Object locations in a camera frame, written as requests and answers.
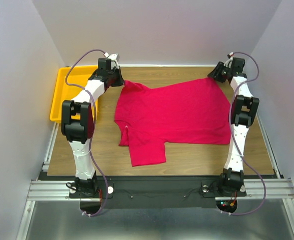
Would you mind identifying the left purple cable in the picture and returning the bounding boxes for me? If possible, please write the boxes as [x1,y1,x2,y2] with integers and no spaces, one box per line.
[64,49,110,218]

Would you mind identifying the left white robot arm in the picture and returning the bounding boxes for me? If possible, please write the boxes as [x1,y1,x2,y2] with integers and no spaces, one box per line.
[61,53,124,198]

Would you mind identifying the aluminium frame rail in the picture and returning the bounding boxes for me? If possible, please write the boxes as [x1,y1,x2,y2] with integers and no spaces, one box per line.
[15,122,74,240]

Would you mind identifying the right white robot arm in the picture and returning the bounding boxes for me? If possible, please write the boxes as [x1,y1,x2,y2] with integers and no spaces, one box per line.
[208,53,260,195]

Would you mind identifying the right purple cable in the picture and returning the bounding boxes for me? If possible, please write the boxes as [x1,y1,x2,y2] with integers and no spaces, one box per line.
[220,51,267,216]

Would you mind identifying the purple cable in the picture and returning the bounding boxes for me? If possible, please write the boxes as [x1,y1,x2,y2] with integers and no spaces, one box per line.
[64,49,110,218]
[220,51,267,216]

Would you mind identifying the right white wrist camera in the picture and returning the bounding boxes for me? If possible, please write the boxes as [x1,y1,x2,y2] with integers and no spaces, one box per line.
[224,52,234,68]

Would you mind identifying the yellow plastic tray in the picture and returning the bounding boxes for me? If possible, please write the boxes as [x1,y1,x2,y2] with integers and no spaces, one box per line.
[49,65,97,124]

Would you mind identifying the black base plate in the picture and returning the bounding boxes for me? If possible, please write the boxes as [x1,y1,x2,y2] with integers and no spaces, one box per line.
[66,175,246,209]

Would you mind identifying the red t shirt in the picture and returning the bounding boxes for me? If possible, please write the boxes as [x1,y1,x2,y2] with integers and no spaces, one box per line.
[114,77,231,167]

